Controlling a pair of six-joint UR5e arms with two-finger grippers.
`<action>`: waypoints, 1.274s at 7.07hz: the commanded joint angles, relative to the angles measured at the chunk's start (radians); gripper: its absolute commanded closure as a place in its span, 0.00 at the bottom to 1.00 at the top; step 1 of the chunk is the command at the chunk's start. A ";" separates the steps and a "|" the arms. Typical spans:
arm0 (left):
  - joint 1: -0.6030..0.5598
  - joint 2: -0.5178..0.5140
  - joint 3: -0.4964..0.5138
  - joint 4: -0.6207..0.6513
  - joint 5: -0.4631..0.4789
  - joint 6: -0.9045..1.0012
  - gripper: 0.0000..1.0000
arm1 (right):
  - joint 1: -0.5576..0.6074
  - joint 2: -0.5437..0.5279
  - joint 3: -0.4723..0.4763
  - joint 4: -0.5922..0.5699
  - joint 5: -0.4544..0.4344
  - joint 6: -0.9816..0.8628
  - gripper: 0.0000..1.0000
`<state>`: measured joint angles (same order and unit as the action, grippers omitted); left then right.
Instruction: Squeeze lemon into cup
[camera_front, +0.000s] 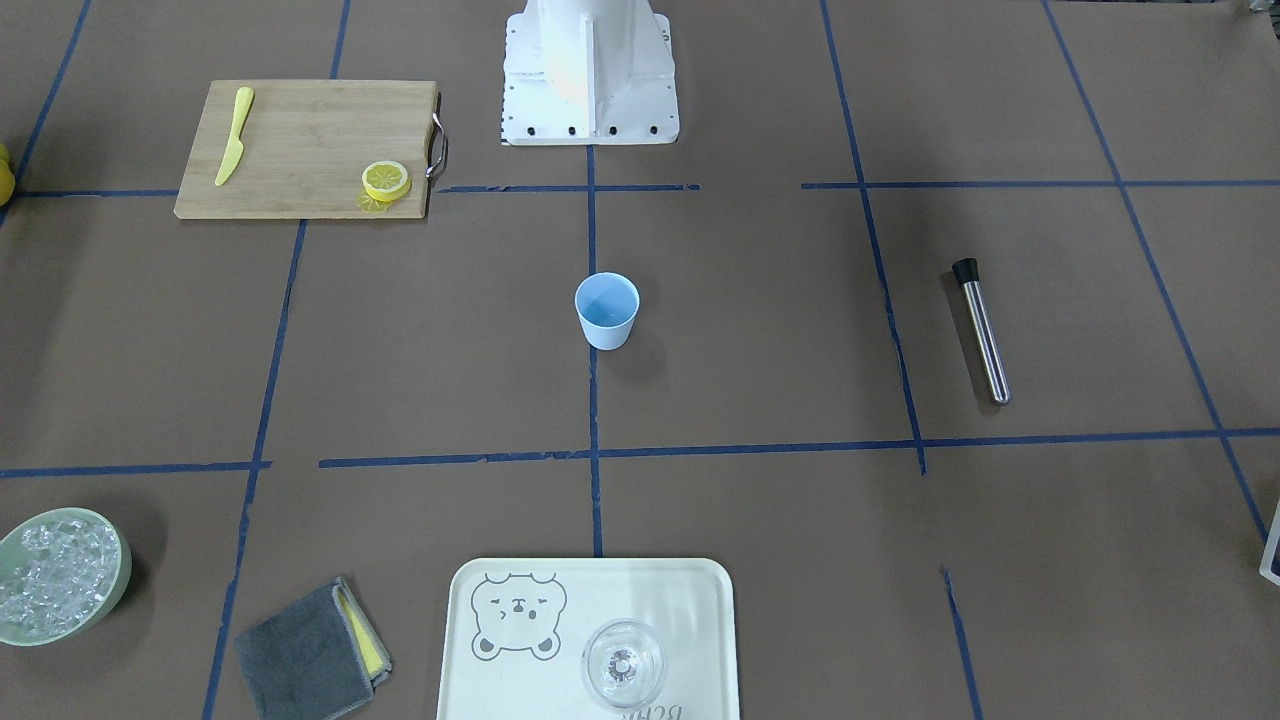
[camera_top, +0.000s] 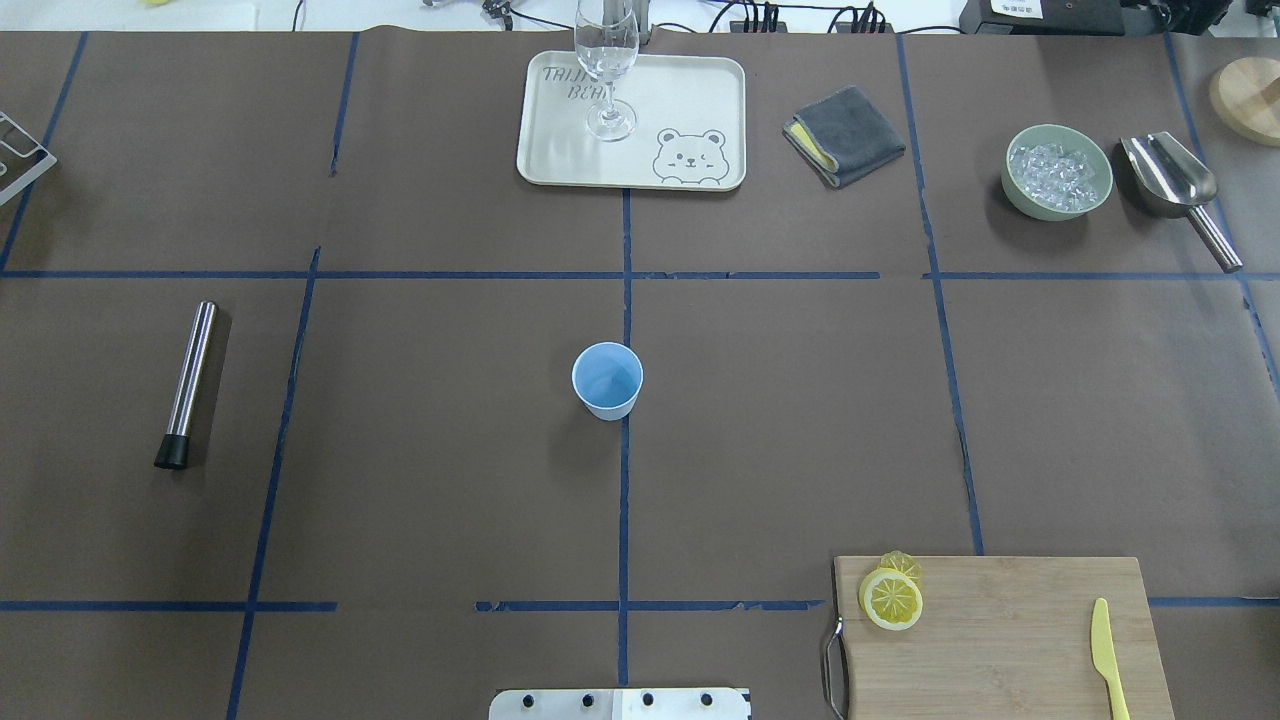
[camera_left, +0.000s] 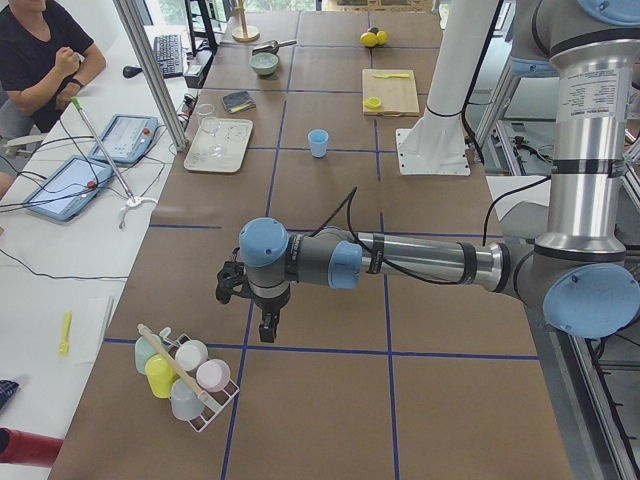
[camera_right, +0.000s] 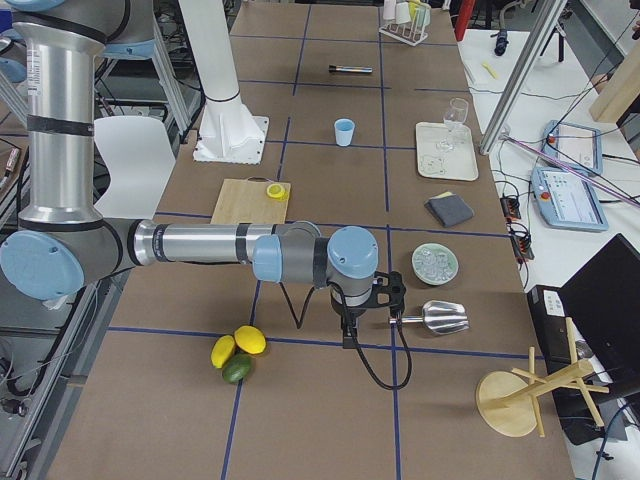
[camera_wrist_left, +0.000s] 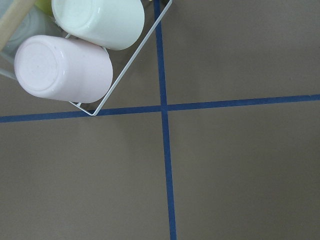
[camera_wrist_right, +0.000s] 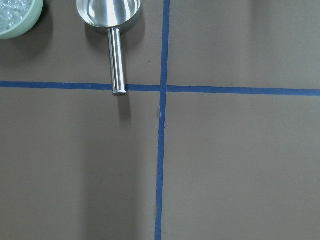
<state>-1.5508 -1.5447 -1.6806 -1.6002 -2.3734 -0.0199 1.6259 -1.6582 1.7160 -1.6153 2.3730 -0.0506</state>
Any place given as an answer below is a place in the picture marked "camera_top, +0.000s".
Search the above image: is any yellow lemon slice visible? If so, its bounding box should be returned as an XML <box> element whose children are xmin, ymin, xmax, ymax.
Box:
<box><xmin>858</xmin><ymin>568</ymin><xmax>924</xmax><ymax>632</ymax></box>

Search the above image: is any steel muddler with black tip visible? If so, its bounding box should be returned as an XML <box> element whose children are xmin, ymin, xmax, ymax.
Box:
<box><xmin>154</xmin><ymin>301</ymin><xmax>218</xmax><ymax>470</ymax></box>

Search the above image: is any light blue plastic cup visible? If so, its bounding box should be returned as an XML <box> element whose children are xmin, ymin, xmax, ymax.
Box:
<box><xmin>571</xmin><ymin>342</ymin><xmax>645</xmax><ymax>421</ymax></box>

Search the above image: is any translucent peeled lemon slice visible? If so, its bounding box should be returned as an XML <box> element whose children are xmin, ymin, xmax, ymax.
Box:
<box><xmin>876</xmin><ymin>550</ymin><xmax>924</xmax><ymax>588</ymax></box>

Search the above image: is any cream bear tray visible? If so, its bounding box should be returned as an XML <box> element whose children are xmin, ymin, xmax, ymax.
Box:
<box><xmin>516</xmin><ymin>50</ymin><xmax>748</xmax><ymax>192</ymax></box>

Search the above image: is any grey and yellow folded cloth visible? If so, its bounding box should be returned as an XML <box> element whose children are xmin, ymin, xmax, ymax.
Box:
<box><xmin>783</xmin><ymin>85</ymin><xmax>905</xmax><ymax>190</ymax></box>

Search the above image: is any clear wine glass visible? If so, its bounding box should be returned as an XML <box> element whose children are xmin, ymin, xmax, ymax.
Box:
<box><xmin>573</xmin><ymin>1</ymin><xmax>640</xmax><ymax>142</ymax></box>

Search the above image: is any bamboo cutting board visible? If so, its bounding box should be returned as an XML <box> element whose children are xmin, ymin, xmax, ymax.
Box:
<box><xmin>833</xmin><ymin>556</ymin><xmax>1174</xmax><ymax>719</ymax></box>

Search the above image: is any green bowl of ice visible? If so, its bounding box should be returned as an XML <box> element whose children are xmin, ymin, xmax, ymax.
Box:
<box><xmin>1001</xmin><ymin>124</ymin><xmax>1114</xmax><ymax>222</ymax></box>

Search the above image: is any yellow plastic knife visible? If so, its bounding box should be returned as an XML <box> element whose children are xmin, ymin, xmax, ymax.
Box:
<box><xmin>1091</xmin><ymin>597</ymin><xmax>1132</xmax><ymax>719</ymax></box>

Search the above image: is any steel ice scoop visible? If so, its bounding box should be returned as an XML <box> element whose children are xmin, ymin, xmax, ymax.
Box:
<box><xmin>1120</xmin><ymin>131</ymin><xmax>1243</xmax><ymax>274</ymax></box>

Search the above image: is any round wooden stand base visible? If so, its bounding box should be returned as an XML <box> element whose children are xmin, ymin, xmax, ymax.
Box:
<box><xmin>1210</xmin><ymin>56</ymin><xmax>1279</xmax><ymax>147</ymax></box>

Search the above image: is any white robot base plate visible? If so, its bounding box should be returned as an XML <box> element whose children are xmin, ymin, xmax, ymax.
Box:
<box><xmin>488</xmin><ymin>685</ymin><xmax>753</xmax><ymax>719</ymax></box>

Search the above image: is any white wire cup rack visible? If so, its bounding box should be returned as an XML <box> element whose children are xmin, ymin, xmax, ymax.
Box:
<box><xmin>0</xmin><ymin>111</ymin><xmax>58</xmax><ymax>205</ymax></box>

